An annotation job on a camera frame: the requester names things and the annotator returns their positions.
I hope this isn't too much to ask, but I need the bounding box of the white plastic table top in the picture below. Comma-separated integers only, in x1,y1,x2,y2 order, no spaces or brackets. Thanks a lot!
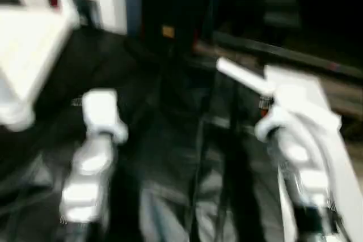
0,6,78,133

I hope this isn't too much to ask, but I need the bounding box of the black plastic mat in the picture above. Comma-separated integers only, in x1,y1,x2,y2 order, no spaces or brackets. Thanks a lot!
0,27,296,242

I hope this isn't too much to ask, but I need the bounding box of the small yellow label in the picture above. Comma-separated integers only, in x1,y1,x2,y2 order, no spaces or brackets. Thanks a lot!
161,26,175,39

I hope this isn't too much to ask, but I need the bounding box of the white flat panel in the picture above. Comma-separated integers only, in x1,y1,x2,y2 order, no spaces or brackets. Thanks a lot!
263,63,363,242

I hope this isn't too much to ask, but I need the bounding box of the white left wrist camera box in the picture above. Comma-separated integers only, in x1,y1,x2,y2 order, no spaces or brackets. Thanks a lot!
81,88,129,144

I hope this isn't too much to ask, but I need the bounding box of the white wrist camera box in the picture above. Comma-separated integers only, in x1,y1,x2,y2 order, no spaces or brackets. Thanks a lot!
81,88,129,144
254,103,308,142

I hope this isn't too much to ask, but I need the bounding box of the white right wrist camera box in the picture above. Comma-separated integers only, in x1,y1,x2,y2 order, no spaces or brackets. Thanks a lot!
254,103,308,142

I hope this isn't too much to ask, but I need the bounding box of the dark horizontal rail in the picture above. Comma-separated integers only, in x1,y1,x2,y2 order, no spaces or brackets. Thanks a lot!
212,31,363,77

